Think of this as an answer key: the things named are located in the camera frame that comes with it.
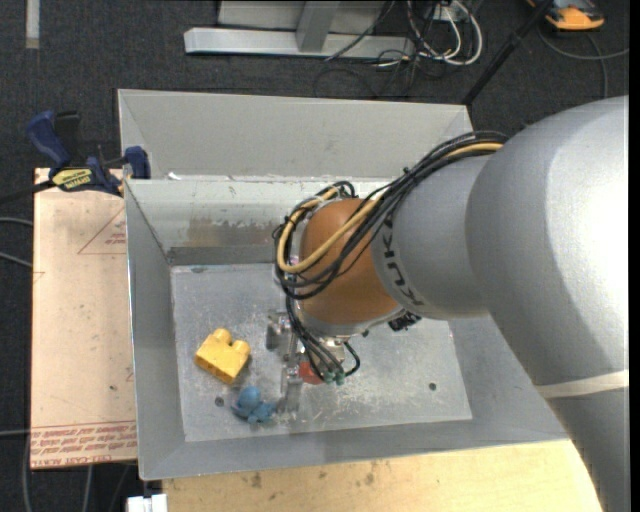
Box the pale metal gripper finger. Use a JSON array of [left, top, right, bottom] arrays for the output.
[[264, 308, 293, 353], [278, 374, 305, 417]]

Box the small red object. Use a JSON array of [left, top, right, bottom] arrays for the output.
[[298, 361, 326, 387]]

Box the blue toy animal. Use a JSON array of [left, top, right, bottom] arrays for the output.
[[230, 384, 279, 429]]

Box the yellow toy building block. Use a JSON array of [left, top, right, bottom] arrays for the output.
[[193, 327, 252, 386]]

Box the grey metal bin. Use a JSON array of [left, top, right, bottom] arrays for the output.
[[117, 88, 569, 482]]

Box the brown cardboard board, red print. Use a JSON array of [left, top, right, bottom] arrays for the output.
[[29, 166, 139, 472]]

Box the black cylinder on white bracket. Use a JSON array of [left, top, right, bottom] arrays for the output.
[[387, 309, 422, 333]]

